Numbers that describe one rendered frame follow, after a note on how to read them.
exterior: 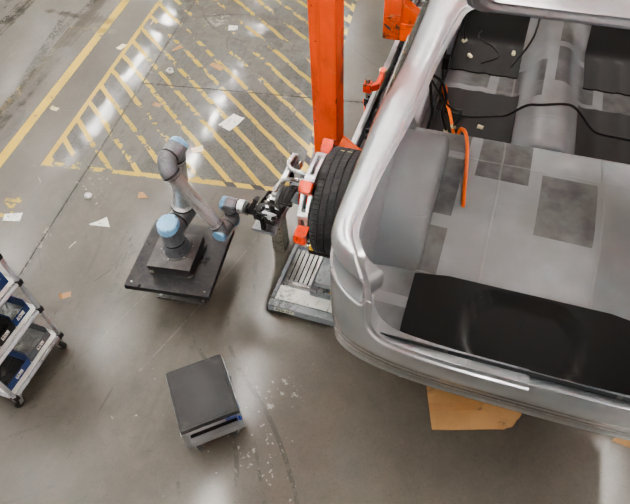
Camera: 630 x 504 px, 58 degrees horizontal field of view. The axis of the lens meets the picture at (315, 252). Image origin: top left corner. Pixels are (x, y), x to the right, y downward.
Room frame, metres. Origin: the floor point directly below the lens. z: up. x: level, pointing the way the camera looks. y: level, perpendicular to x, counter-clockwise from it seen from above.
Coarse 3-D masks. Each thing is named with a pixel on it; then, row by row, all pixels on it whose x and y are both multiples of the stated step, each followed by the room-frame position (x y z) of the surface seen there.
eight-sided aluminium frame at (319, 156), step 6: (318, 156) 2.51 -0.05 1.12; (324, 156) 2.49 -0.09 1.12; (312, 162) 2.45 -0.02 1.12; (312, 168) 2.41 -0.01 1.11; (318, 168) 2.40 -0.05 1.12; (306, 174) 2.35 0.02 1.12; (318, 174) 2.38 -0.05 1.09; (306, 180) 2.32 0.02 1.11; (312, 180) 2.31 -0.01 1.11; (300, 198) 2.25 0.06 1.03; (300, 204) 2.23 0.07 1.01; (306, 204) 2.22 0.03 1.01; (300, 210) 2.20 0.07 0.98; (306, 210) 2.20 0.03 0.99; (300, 216) 2.18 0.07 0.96; (306, 216) 2.17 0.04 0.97; (300, 222) 2.18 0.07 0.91; (306, 222) 2.17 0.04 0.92
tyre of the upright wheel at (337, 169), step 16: (336, 160) 2.39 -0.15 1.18; (352, 160) 2.39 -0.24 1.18; (320, 176) 2.29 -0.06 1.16; (336, 176) 2.28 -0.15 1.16; (320, 192) 2.21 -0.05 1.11; (336, 192) 2.19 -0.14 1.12; (320, 208) 2.15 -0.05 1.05; (336, 208) 2.12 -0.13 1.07; (320, 224) 2.10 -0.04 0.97; (320, 240) 2.07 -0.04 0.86
